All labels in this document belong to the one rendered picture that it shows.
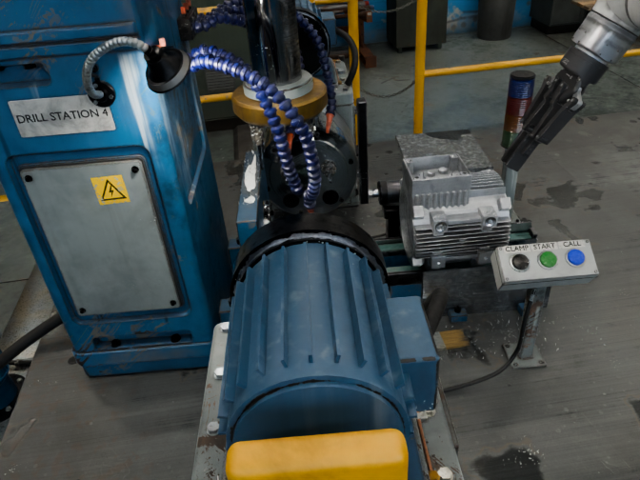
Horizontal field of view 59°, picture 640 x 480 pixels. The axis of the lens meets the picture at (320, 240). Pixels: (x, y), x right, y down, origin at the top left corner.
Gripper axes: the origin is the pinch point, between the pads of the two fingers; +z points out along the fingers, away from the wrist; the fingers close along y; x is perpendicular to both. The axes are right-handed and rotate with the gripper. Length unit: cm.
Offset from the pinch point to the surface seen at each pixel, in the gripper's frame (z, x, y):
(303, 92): 7.8, -42.5, -1.3
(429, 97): 74, 111, -339
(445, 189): 13.5, -8.1, -0.8
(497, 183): 9.0, 3.0, -4.2
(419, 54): 31, 51, -233
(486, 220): 14.4, 1.1, 3.5
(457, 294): 34.0, 8.0, 2.0
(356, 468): 7, -41, 74
